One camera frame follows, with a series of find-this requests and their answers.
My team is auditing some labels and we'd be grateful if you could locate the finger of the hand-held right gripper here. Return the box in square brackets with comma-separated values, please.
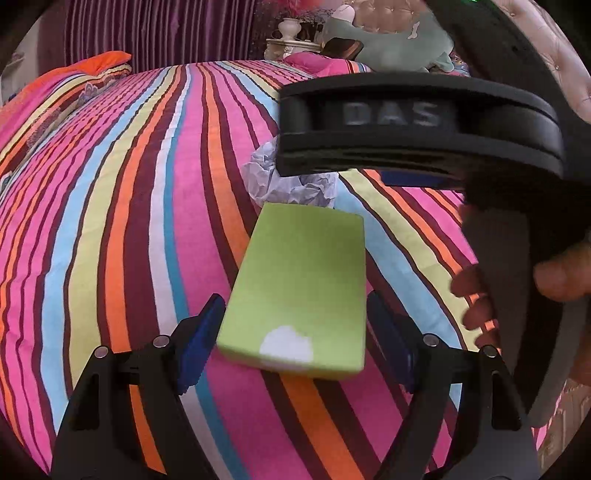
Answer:
[381, 170, 467, 188]

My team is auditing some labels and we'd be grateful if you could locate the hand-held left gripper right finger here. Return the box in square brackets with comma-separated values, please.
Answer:
[367, 292, 541, 480]

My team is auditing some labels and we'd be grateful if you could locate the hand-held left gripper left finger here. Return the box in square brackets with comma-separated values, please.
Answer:
[50, 293, 227, 480]

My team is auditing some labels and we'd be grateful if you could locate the green box with white label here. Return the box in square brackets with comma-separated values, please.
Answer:
[216, 203, 366, 381]

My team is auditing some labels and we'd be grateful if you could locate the white paper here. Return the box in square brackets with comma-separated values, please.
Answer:
[249, 141, 339, 209]

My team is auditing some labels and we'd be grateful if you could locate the person's right hand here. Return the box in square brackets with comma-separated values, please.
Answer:
[450, 240, 591, 388]

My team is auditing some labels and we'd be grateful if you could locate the floral patterned pillow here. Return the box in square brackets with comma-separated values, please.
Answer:
[429, 51, 472, 77]

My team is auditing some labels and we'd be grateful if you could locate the green plush toy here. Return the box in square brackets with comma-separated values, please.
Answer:
[318, 4, 455, 75]

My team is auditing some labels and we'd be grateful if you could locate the dark brown object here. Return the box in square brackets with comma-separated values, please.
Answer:
[323, 37, 362, 58]

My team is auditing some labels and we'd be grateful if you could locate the pink striped pillow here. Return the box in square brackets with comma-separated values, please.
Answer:
[284, 52, 370, 77]

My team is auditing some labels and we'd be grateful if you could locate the striped bed sheet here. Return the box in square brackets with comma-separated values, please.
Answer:
[0, 58, 555, 480]

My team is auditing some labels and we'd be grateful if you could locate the white nightstand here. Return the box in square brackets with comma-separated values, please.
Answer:
[265, 39, 324, 61]

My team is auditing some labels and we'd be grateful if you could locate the beige tufted headboard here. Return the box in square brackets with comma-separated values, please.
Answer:
[351, 0, 591, 104]

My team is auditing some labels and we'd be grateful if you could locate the white vase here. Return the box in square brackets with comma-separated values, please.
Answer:
[277, 17, 303, 42]

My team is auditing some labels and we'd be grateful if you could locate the purple curtain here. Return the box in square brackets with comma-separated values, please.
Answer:
[37, 0, 278, 75]

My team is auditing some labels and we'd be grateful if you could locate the orange patterned pillow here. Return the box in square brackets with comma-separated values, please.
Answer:
[0, 51, 132, 121]

